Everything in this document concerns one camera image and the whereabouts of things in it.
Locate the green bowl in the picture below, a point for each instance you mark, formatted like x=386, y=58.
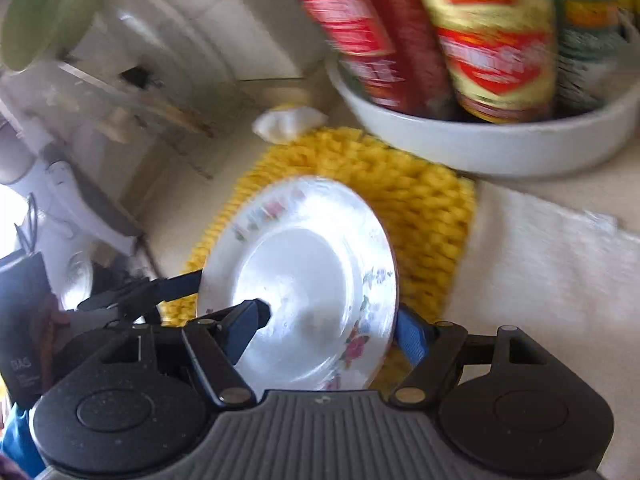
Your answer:
x=45, y=15

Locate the floral white plate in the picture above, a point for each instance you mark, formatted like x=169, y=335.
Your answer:
x=305, y=270

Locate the yellow knitted mat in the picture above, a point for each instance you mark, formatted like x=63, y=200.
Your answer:
x=400, y=185

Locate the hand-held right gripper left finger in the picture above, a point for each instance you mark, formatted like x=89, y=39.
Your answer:
x=249, y=322

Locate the dark red bottle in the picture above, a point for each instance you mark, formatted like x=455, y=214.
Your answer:
x=417, y=50

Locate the blue cloth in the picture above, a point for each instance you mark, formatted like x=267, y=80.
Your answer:
x=17, y=440

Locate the white round basin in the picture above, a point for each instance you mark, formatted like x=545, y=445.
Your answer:
x=490, y=145

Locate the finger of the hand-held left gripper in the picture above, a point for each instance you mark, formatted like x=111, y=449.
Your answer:
x=170, y=286

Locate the white fluffy towel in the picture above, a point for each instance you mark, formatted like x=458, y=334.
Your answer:
x=550, y=280

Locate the white plastic appliance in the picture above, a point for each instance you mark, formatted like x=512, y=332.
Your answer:
x=60, y=195

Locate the green white label bottle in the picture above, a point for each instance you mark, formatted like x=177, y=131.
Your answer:
x=585, y=45

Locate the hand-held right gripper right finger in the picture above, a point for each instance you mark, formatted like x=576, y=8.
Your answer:
x=411, y=341

